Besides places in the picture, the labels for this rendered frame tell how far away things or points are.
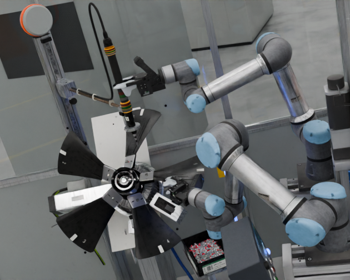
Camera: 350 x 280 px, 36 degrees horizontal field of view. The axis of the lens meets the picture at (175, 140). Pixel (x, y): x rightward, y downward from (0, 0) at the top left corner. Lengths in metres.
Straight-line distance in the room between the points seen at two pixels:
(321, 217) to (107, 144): 1.28
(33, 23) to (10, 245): 1.49
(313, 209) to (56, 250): 2.11
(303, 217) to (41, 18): 1.67
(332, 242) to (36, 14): 1.76
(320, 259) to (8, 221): 2.12
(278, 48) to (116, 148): 1.00
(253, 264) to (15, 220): 2.11
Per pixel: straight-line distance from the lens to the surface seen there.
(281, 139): 3.22
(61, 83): 2.85
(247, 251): 1.75
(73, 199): 2.63
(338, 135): 2.11
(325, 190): 1.94
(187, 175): 2.40
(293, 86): 2.41
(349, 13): 1.87
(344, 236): 2.02
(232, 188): 2.17
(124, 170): 2.42
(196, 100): 2.16
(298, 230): 1.85
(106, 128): 2.79
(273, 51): 2.21
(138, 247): 2.36
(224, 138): 1.91
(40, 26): 2.85
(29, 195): 3.41
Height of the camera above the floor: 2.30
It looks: 24 degrees down
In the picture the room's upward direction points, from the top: 15 degrees counter-clockwise
